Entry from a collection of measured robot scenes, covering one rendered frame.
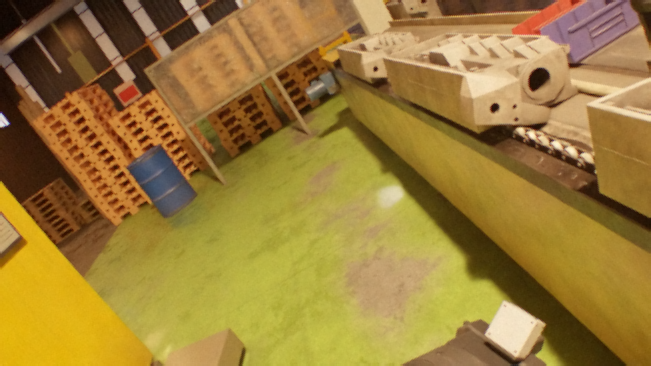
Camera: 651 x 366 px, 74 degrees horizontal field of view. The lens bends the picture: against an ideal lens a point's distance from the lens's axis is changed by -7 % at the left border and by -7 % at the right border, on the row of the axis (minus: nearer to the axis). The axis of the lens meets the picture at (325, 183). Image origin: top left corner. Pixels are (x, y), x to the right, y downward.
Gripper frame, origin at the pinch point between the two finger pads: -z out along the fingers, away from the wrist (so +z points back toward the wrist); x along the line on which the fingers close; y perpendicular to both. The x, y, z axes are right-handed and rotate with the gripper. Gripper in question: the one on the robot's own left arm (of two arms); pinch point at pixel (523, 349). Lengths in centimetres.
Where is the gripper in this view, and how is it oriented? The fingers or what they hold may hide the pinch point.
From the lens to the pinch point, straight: 60.1
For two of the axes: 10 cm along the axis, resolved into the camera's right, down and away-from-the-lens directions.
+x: 5.3, 3.2, -7.9
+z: -8.4, 1.4, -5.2
